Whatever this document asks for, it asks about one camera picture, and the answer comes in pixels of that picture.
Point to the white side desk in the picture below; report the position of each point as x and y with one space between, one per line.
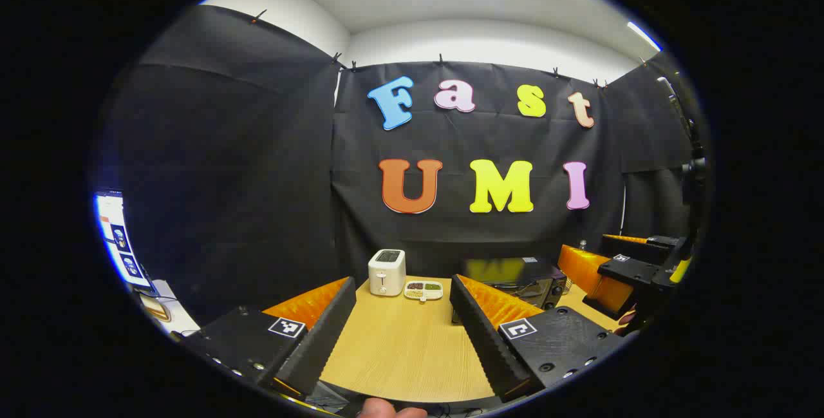
180 322

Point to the black tripod stand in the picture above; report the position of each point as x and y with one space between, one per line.
695 173

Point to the ceiling light panel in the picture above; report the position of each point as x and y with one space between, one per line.
644 35

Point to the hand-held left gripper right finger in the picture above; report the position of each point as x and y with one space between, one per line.
489 347

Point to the white divided snack tray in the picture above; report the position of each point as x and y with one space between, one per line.
423 290

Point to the white toaster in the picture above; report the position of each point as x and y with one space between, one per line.
386 273

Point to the computer monitor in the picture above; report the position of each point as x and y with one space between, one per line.
119 237

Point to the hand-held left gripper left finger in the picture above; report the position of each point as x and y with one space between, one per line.
315 347

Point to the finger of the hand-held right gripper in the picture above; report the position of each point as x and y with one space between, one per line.
644 249
634 271

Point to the black electric oven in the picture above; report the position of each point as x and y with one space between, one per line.
544 292

